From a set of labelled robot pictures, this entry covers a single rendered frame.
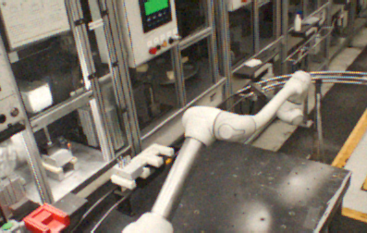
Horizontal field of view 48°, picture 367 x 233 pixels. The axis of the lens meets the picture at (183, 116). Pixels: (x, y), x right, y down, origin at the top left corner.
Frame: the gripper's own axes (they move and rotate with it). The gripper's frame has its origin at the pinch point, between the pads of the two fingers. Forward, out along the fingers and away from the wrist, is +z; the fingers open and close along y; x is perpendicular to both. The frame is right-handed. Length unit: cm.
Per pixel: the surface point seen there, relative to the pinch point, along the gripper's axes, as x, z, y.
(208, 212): -67, -48, -5
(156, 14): -14, 24, -69
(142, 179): -81, -22, -29
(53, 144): -101, 3, -67
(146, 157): -73, -9, -28
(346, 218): -11, -44, 111
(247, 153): -30.5, -13.4, 23.3
